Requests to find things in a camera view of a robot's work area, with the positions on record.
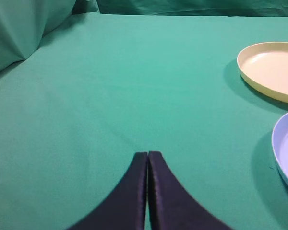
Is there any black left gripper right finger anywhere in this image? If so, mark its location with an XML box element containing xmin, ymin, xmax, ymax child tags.
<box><xmin>148</xmin><ymin>151</ymin><xmax>231</xmax><ymax>230</ymax></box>

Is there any green tablecloth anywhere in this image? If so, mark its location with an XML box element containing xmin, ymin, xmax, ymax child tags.
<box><xmin>0</xmin><ymin>13</ymin><xmax>288</xmax><ymax>230</ymax></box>

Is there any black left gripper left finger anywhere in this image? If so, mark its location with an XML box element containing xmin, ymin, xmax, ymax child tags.
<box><xmin>69</xmin><ymin>152</ymin><xmax>148</xmax><ymax>230</ymax></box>

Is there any yellow plate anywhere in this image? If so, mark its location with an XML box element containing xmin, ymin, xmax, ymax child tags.
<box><xmin>237</xmin><ymin>42</ymin><xmax>288</xmax><ymax>103</ymax></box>

